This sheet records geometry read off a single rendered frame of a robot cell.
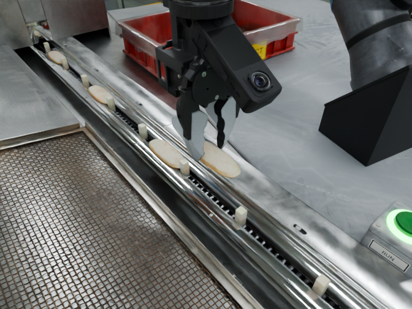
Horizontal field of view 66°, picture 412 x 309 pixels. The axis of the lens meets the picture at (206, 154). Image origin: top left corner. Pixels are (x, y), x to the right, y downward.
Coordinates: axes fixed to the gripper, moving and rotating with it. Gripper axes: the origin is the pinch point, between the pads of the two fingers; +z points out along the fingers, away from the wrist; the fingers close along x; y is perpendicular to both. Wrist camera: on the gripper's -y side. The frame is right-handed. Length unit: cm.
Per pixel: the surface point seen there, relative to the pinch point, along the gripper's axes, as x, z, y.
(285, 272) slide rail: 1.3, 9.1, -16.8
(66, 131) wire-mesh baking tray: 13.8, 4.2, 24.2
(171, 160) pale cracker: 1.2, 8.2, 9.7
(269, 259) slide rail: 1.6, 9.1, -14.2
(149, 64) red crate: -18, 9, 50
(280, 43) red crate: -56, 8, 35
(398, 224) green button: -12.0, 3.7, -22.8
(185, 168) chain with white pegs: 0.5, 8.2, 6.5
